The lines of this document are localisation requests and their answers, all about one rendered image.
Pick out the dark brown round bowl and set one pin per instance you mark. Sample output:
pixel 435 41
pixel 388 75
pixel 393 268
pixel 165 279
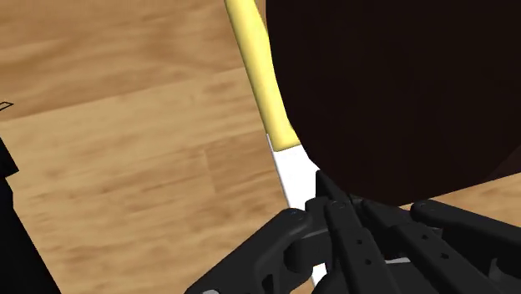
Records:
pixel 399 89

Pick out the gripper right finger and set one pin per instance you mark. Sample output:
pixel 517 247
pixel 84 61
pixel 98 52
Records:
pixel 456 228

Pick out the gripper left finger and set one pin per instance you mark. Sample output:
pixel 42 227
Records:
pixel 285 232

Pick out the black robot stand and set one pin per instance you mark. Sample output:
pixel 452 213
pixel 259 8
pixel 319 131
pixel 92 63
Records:
pixel 16 244

